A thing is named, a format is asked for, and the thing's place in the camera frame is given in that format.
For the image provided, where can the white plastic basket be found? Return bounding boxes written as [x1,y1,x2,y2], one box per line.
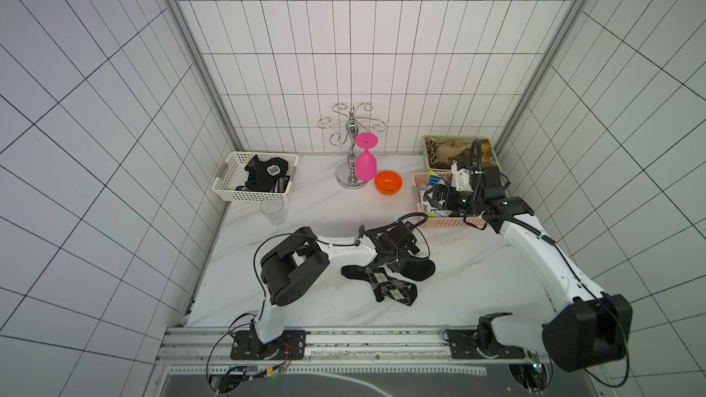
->
[211,152,300,203]

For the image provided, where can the black sock white stripes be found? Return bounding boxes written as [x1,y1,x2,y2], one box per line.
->
[389,255,436,281]

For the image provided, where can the orange plastic bowl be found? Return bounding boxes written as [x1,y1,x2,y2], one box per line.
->
[374,170,404,196]

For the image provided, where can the pink plastic goblet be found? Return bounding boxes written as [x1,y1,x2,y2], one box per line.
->
[355,132,378,181]

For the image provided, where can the black grey argyle sock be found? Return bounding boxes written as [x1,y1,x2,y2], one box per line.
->
[341,266,417,306]

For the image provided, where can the pink plastic basket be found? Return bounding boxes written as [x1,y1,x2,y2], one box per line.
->
[411,172,487,230]

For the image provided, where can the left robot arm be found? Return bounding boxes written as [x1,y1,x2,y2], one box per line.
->
[252,212,436,344]

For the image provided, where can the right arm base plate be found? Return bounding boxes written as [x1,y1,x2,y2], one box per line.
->
[441,329,527,360]

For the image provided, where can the clear drinking glass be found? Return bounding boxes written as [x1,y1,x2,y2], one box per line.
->
[260,197,288,226]

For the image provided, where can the tan beige sock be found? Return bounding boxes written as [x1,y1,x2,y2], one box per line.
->
[428,140,472,169]

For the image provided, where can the green plastic basket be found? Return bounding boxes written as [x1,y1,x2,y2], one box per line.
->
[423,135,498,171]

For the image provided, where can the aluminium rail frame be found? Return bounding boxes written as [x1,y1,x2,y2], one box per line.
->
[145,323,560,396]

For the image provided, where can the yellow brown plaid sock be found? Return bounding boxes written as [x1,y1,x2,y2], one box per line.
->
[480,139,493,165]

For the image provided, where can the black sock white logo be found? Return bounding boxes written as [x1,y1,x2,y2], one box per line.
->
[246,155,290,193]

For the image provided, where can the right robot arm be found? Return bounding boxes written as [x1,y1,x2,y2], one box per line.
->
[425,139,634,372]

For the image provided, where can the chrome cup holder stand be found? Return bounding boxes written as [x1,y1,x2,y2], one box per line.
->
[317,102,387,190]

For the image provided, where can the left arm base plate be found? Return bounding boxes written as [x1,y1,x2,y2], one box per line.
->
[230,329,307,361]

